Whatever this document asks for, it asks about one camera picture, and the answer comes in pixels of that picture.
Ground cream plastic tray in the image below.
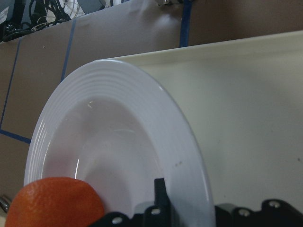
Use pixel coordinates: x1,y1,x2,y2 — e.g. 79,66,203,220
119,31,303,210

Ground orange fruit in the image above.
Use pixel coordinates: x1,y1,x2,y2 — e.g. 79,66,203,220
5,177,105,227

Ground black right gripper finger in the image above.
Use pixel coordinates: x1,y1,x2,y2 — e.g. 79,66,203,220
154,178,171,214

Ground black cable bundle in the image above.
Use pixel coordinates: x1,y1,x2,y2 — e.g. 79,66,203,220
0,0,79,43

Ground white ribbed plate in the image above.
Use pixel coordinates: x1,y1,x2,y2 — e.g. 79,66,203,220
24,60,215,227

